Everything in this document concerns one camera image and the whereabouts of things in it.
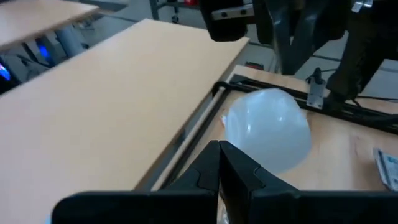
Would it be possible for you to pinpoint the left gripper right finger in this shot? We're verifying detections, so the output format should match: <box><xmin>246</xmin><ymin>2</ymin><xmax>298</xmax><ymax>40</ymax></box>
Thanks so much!
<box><xmin>219</xmin><ymin>140</ymin><xmax>398</xmax><ymax>224</ymax></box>

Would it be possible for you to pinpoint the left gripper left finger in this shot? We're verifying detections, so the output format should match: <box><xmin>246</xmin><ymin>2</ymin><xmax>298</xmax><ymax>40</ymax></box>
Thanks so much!
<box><xmin>52</xmin><ymin>139</ymin><xmax>221</xmax><ymax>224</ymax></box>

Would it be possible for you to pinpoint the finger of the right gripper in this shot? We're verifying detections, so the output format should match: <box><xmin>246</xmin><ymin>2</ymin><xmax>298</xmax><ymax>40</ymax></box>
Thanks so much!
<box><xmin>293</xmin><ymin>0</ymin><xmax>343</xmax><ymax>75</ymax></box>
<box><xmin>263</xmin><ymin>0</ymin><xmax>297</xmax><ymax>75</ymax></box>

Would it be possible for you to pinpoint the white light bulb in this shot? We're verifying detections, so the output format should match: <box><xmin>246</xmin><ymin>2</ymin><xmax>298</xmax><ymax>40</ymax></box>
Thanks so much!
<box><xmin>222</xmin><ymin>88</ymin><xmax>313</xmax><ymax>175</ymax></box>

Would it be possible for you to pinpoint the red flat object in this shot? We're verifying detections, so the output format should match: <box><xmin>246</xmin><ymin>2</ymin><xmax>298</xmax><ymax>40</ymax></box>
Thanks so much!
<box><xmin>244</xmin><ymin>61</ymin><xmax>266</xmax><ymax>71</ymax></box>

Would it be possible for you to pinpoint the tan desk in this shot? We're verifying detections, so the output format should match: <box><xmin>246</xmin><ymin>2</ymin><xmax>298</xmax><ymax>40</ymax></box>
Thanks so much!
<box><xmin>0</xmin><ymin>0</ymin><xmax>101</xmax><ymax>52</ymax></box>
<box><xmin>0</xmin><ymin>17</ymin><xmax>251</xmax><ymax>224</ymax></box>

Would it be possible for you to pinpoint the small white red packet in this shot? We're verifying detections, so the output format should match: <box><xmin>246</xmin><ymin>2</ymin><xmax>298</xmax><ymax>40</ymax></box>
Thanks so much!
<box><xmin>372</xmin><ymin>147</ymin><xmax>398</xmax><ymax>191</ymax></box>

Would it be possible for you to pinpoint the grey desk leg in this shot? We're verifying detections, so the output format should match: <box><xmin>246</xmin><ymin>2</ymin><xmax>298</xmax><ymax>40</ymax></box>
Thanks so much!
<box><xmin>55</xmin><ymin>24</ymin><xmax>86</xmax><ymax>58</ymax></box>

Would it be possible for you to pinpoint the black computer blue light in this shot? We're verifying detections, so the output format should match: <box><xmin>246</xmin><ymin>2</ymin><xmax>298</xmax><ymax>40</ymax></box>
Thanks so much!
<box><xmin>23</xmin><ymin>34</ymin><xmax>55</xmax><ymax>68</ymax></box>
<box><xmin>0</xmin><ymin>54</ymin><xmax>22</xmax><ymax>94</ymax></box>

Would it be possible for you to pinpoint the silver frame bracket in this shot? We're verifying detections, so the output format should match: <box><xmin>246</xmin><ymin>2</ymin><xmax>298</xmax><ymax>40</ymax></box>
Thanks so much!
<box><xmin>306</xmin><ymin>79</ymin><xmax>326</xmax><ymax>110</ymax></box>

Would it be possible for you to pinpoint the black aluminium table frame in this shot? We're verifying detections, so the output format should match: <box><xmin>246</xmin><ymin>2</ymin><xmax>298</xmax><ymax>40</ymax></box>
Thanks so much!
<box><xmin>149</xmin><ymin>73</ymin><xmax>398</xmax><ymax>191</ymax></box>

